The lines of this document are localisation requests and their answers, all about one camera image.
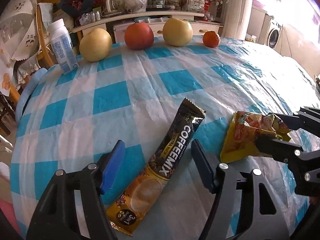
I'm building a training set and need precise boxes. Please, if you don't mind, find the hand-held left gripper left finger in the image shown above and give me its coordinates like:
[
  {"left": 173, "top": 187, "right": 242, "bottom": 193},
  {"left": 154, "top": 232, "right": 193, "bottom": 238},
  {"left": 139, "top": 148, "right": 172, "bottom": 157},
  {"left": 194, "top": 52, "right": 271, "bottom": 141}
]
[{"left": 26, "top": 140, "right": 125, "bottom": 240}]

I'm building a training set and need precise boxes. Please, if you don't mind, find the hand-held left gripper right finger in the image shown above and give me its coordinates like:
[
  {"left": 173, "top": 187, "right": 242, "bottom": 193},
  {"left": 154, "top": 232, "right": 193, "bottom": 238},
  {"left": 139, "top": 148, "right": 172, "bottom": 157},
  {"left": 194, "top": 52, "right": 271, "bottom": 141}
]
[{"left": 191, "top": 139, "right": 292, "bottom": 240}]

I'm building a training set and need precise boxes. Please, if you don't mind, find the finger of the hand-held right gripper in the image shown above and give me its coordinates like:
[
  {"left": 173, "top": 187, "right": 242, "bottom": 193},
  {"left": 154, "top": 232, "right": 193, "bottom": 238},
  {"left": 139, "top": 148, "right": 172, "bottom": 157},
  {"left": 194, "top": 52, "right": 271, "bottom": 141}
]
[
  {"left": 256, "top": 135, "right": 320, "bottom": 197},
  {"left": 269, "top": 106, "right": 320, "bottom": 133}
]

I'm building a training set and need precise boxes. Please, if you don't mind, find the yellow snack wrapper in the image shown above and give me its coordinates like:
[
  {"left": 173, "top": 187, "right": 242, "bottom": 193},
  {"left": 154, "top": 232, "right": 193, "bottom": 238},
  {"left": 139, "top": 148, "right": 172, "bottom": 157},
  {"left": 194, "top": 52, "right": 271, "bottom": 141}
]
[{"left": 220, "top": 110, "right": 292, "bottom": 163}]

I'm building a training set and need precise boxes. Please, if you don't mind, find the black gold coffee sachet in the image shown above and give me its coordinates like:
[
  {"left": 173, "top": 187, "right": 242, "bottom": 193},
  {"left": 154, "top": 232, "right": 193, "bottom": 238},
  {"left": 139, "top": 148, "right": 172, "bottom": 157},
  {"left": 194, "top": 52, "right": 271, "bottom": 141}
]
[{"left": 106, "top": 97, "right": 206, "bottom": 237}]

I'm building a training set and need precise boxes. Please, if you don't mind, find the blue white checkered tablecloth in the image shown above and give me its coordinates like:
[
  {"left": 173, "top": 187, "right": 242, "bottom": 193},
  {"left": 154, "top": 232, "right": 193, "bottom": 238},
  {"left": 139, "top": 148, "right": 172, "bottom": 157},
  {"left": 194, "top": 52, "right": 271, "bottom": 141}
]
[{"left": 10, "top": 36, "right": 320, "bottom": 240}]

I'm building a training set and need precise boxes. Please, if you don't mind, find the white washing machine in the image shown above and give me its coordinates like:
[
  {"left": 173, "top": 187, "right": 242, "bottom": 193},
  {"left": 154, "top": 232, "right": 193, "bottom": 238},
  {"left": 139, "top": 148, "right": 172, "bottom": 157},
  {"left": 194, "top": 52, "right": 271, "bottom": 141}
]
[{"left": 265, "top": 20, "right": 283, "bottom": 49}]

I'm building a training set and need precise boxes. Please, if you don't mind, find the blue cushion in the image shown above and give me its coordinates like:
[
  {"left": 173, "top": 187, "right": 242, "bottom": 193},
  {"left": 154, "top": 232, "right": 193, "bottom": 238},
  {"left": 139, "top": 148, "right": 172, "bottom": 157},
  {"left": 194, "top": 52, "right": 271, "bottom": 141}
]
[{"left": 15, "top": 67, "right": 48, "bottom": 121}]

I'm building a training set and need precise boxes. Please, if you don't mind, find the yellow pear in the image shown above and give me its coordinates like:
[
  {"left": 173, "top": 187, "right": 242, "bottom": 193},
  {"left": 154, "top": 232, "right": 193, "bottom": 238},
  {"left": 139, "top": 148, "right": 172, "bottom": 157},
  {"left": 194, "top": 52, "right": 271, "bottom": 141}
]
[
  {"left": 79, "top": 27, "right": 112, "bottom": 62},
  {"left": 163, "top": 17, "right": 193, "bottom": 47}
]

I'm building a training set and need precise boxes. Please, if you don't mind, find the orange tangerine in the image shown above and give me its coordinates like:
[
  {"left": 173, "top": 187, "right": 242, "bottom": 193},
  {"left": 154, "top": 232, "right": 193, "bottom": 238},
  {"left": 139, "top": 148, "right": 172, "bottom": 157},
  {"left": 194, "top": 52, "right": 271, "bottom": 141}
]
[{"left": 202, "top": 31, "right": 221, "bottom": 48}]

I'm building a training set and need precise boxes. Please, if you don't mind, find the cream curtain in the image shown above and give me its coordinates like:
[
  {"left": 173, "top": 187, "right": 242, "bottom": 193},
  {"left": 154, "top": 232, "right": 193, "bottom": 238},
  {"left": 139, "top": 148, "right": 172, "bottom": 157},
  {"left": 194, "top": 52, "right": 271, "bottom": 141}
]
[{"left": 222, "top": 0, "right": 253, "bottom": 40}]

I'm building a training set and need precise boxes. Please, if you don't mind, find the white bottle blue label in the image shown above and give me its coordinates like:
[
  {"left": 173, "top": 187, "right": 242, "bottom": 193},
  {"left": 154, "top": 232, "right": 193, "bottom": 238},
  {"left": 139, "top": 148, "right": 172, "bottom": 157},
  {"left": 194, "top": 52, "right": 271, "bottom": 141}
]
[{"left": 47, "top": 19, "right": 79, "bottom": 75}]

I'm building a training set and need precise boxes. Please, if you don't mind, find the green lace table cloth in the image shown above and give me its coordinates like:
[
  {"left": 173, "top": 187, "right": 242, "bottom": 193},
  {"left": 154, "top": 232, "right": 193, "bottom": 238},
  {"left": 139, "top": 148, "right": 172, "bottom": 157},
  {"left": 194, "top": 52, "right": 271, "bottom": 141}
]
[{"left": 14, "top": 55, "right": 42, "bottom": 85}]

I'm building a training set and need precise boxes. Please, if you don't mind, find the red apple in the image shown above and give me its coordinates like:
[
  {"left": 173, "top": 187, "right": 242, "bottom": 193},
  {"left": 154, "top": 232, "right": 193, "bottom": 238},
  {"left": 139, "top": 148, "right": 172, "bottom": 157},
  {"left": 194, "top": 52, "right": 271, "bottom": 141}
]
[{"left": 124, "top": 22, "right": 154, "bottom": 50}]

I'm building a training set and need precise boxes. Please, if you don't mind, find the white floral table cloth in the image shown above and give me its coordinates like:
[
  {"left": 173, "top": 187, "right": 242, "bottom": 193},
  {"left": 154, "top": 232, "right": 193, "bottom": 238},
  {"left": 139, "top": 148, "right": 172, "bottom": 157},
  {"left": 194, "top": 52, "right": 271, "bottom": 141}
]
[{"left": 0, "top": 50, "right": 18, "bottom": 98}]

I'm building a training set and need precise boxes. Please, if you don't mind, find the red plastic bottle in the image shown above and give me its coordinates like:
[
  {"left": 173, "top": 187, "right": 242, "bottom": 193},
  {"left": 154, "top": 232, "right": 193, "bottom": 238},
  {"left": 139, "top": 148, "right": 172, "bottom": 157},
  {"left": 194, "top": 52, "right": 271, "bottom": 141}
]
[{"left": 204, "top": 0, "right": 211, "bottom": 22}]

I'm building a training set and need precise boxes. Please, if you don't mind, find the wooden chair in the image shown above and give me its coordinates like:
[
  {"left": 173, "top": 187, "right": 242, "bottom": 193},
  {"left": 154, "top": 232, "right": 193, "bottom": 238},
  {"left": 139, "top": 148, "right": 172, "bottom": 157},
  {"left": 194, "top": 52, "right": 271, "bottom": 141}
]
[{"left": 36, "top": 2, "right": 58, "bottom": 68}]

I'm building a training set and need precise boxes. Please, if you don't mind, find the group of small glass jars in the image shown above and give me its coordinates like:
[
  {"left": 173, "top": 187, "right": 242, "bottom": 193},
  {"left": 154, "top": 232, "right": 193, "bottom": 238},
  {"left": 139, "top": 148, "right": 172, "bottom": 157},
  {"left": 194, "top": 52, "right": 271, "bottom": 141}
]
[{"left": 80, "top": 11, "right": 102, "bottom": 25}]

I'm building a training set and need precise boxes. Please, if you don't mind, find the cream tv cabinet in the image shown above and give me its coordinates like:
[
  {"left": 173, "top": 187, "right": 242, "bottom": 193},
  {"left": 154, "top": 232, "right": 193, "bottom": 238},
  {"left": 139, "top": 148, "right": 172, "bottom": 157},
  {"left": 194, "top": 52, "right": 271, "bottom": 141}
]
[{"left": 72, "top": 10, "right": 224, "bottom": 46}]

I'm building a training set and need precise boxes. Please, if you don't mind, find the white electric kettle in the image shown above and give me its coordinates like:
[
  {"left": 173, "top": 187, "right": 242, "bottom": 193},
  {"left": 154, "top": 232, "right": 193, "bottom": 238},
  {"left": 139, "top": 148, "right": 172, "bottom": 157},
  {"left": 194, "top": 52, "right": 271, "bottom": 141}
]
[{"left": 104, "top": 0, "right": 122, "bottom": 15}]

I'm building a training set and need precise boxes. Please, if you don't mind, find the clear zip plastic bag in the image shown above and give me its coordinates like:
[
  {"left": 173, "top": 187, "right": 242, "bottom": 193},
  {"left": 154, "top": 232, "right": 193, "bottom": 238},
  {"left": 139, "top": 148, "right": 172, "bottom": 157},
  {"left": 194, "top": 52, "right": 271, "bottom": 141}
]
[{"left": 122, "top": 0, "right": 147, "bottom": 13}]

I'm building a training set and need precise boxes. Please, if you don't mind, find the dark wrapped flower bouquet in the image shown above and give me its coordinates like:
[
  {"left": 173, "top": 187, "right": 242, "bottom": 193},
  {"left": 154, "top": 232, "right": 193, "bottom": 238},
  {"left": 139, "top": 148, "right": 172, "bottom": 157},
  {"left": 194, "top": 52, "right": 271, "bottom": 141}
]
[{"left": 59, "top": 0, "right": 105, "bottom": 21}]

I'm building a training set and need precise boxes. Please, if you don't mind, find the white mesh food cover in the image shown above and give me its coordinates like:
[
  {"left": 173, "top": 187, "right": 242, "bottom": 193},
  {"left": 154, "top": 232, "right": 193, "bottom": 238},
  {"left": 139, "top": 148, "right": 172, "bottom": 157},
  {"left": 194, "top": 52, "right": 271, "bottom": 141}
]
[{"left": 0, "top": 0, "right": 35, "bottom": 60}]

